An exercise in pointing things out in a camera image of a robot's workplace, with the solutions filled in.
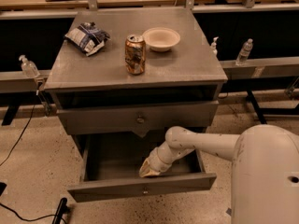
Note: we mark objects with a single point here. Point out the blue white chip bag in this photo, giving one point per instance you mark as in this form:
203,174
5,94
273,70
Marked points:
87,38

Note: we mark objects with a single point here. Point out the grey top drawer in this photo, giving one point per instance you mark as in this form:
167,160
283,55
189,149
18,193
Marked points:
138,119

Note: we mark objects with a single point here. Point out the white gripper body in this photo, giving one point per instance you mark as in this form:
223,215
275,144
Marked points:
153,160

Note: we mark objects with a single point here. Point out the black stand foot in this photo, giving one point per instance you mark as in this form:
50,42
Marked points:
61,210

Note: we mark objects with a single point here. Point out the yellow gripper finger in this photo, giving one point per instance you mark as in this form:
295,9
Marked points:
150,167

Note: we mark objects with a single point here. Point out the white bowl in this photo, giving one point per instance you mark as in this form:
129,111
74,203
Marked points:
161,39

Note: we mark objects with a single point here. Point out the grey metal rail barrier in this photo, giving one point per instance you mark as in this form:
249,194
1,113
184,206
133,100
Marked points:
255,74

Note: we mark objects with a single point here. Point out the left sanitizer pump bottle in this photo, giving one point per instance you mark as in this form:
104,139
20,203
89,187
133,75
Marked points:
28,67

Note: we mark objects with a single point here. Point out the black table leg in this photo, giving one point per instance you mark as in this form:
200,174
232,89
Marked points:
257,109

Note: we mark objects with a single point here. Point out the clear water bottle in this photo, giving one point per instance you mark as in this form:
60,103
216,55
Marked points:
244,52

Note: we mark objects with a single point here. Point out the orange soda can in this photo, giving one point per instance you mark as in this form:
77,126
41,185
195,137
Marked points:
135,54

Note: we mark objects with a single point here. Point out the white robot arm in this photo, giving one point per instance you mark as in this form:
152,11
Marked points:
265,169

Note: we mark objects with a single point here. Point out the grey drawer cabinet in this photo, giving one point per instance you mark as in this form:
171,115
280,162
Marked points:
156,71

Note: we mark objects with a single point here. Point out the small white pump bottle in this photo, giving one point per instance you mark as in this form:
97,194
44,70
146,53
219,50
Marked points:
214,45

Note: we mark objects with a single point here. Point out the grey drawer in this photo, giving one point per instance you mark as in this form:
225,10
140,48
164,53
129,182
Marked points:
138,119
111,163

